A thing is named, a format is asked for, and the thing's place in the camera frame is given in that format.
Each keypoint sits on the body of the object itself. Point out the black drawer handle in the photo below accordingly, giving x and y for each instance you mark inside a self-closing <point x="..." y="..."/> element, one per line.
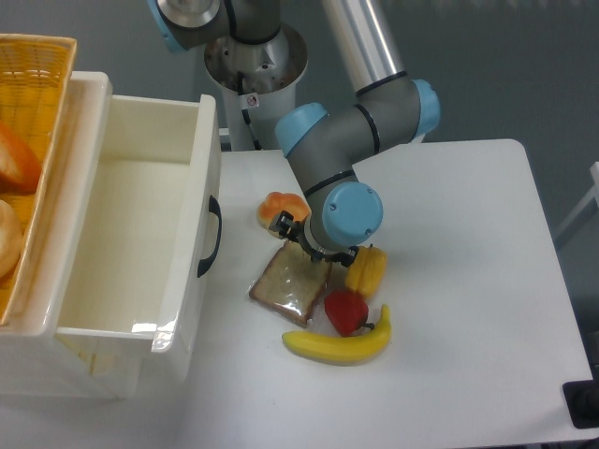
<point x="213" y="241"/>

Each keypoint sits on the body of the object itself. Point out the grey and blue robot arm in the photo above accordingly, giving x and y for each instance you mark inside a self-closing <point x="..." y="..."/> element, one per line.
<point x="322" y="148"/>

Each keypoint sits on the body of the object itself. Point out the orange wicker basket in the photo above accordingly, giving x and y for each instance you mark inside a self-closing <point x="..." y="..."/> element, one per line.
<point x="35" y="71"/>

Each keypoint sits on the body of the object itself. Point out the yellow bell pepper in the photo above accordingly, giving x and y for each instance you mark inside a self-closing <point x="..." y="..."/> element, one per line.
<point x="366" y="273"/>

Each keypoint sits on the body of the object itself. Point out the orange glazed bread bun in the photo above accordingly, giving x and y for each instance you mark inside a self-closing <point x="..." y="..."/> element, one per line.
<point x="276" y="202"/>

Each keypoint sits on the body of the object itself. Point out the black device at table corner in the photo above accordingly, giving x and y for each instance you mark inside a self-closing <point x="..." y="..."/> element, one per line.
<point x="582" y="403"/>

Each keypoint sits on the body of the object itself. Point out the orange bread in basket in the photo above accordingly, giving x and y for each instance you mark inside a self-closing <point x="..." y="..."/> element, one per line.
<point x="20" y="168"/>

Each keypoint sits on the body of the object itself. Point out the red bell pepper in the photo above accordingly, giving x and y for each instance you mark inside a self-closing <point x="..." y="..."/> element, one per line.
<point x="347" y="311"/>

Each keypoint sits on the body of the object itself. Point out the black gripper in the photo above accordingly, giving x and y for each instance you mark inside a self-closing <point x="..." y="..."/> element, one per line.
<point x="283" y="226"/>

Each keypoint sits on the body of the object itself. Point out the yellow banana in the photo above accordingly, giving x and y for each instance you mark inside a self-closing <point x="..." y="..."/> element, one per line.
<point x="341" y="350"/>

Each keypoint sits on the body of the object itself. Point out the pale round bread in basket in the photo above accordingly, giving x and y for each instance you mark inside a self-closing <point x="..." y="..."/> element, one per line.
<point x="11" y="238"/>

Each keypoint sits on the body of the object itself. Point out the white frame at right edge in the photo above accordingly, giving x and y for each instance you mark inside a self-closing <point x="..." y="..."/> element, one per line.
<point x="580" y="214"/>

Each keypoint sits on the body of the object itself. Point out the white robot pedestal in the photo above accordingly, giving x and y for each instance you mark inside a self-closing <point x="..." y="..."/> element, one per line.
<point x="258" y="84"/>

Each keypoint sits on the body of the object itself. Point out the toast slice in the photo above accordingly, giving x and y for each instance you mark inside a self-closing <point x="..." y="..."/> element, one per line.
<point x="291" y="284"/>

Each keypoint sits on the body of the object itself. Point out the white drawer cabinet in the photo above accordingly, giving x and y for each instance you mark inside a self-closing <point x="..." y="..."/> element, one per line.
<point x="38" y="357"/>

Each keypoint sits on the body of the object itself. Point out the white open drawer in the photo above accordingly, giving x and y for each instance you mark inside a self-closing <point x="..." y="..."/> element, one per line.
<point x="134" y="283"/>

